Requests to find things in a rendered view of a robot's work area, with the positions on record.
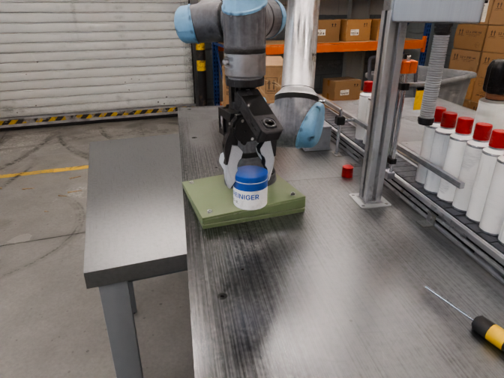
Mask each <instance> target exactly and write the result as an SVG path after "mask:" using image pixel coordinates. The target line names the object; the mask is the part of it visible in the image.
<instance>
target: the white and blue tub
mask: <svg viewBox="0 0 504 378"><path fill-rule="evenodd" d="M267 192H268V170H267V169H265V168H263V167H261V166H251V165H249V166H240V167H238V171H237V173H236V174H235V184H234V185H233V203H234V205H235V206H236V207H237V208H239V209H243V210H257V209H261V208H263V207H264V206H266V204H267Z"/></svg>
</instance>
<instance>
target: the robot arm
mask: <svg viewBox="0 0 504 378"><path fill-rule="evenodd" d="M320 1H321V0H287V9H286V11H285V9H284V6H283V5H282V4H281V3H280V2H279V1H278V0H201V1H200V2H198V3H197V4H188V5H184V6H180V7H179V8H178V9H177V10H176V12H175V17H174V24H175V30H176V33H177V35H178V37H179V39H180V40H181V41H182V42H184V43H186V44H200V43H211V42H223V48H224V60H223V61H222V63H223V65H224V66H225V75H226V76H225V79H226V85H227V86H229V104H226V106H222V107H218V118H219V133H220V134H222V135H223V145H222V146H223V153H221V154H220V158H219V162H220V165H221V166H222V168H223V173H224V184H225V185H226V186H227V187H228V188H229V189H231V188H232V189H233V185H234V184H235V182H236V173H237V171H238V167H242V166H249V165H251V166H258V167H263V168H265V169H267V170H268V186H269V185H272V184H274V183H275V182H276V180H277V176H276V170H275V167H274V162H275V155H276V147H281V148H297V149H300V148H312V147H314V146H315V145H316V144H317V143H318V142H319V140H320V137H321V134H322V131H323V125H324V119H325V116H324V115H325V107H324V104H323V103H320V102H319V99H320V97H319V96H318V94H317V93H316V92H315V91H314V79H315V68H316V57H317V37H318V26H319V15H320ZM285 24H286V29H285V40H284V51H283V72H282V83H281V90H280V91H279V92H278V93H276V94H275V96H274V103H266V99H265V98H264V97H263V96H262V95H261V93H260V91H259V90H258V89H257V88H256V89H255V87H260V86H264V80H265V77H264V76H265V75H266V39H270V38H273V37H275V36H276V35H278V34H279V33H280V32H281V31H282V30H283V29H284V26H285ZM221 116H222V119H223V128H221Z"/></svg>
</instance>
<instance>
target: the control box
mask: <svg viewBox="0 0 504 378"><path fill-rule="evenodd" d="M484 5H485V0H394V5H393V11H392V17H391V21H392V22H393V23H475V24H478V23H480V22H481V18H482V12H483V9H484Z"/></svg>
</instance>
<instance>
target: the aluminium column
mask: <svg viewBox="0 0 504 378"><path fill-rule="evenodd" d="M392 11H393V10H382V14H381V20H380V27H379V39H378V45H377V51H376V63H375V69H374V75H373V87H372V93H371V99H370V111H369V117H368V123H367V135H366V142H365V148H364V160H363V166H362V172H361V184H360V190H359V197H360V198H361V199H362V200H363V202H364V203H380V202H381V197H382V192H383V182H384V178H385V172H386V163H387V157H388V152H389V143H390V137H391V132H392V122H393V118H394V112H395V103H396V97H397V93H398V83H399V78H400V72H401V63H402V58H403V52H404V43H405V37H406V33H407V22H392Z"/></svg>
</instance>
